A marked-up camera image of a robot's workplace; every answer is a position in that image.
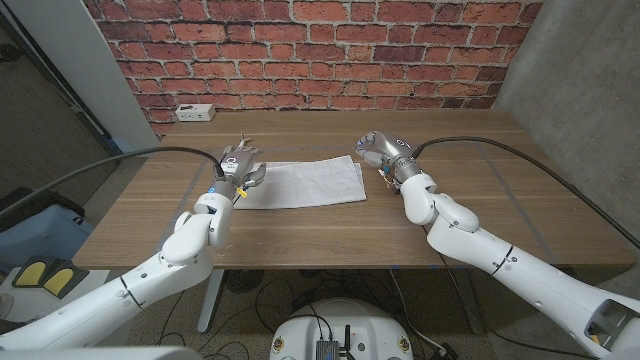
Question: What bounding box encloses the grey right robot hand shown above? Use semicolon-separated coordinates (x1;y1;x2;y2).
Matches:
354;130;416;171

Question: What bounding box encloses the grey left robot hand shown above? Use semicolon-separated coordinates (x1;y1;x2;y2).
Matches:
214;144;269;189

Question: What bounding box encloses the white handkerchief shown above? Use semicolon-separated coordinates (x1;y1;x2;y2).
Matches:
232;154;368;211

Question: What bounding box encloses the white power strip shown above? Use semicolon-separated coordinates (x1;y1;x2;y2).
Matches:
174;103;217;123

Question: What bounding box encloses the round black floor fan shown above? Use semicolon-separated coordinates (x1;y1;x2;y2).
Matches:
223;269;265;295

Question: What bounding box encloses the red brick print backdrop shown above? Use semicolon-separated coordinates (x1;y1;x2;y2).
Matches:
82;0;544;139

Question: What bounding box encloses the white table leg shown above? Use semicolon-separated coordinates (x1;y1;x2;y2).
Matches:
196;268;225;335

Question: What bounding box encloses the grey table leg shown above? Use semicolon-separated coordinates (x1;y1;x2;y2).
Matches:
452;268;485;335

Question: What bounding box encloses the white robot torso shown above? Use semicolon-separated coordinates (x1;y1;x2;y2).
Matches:
268;298;415;360

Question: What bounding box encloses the grey electronics box with antenna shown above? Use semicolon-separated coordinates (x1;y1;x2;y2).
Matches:
314;324;354;360

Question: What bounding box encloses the blue storage bin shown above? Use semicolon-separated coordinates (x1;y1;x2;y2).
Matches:
0;202;95;274

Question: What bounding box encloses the black bag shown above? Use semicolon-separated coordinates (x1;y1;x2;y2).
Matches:
0;187;86;221

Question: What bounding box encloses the yellow black foot pedal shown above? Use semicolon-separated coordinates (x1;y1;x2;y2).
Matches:
12;257;49;289
42;259;90;300

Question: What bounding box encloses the white floor board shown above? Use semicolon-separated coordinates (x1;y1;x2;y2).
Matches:
0;268;116;324

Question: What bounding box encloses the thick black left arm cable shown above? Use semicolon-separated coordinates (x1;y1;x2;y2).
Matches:
0;145;226;219

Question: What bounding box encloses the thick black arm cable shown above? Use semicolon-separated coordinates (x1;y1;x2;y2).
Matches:
0;145;226;219
412;135;640;250

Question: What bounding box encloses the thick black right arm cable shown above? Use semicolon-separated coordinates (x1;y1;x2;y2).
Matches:
412;135;640;250

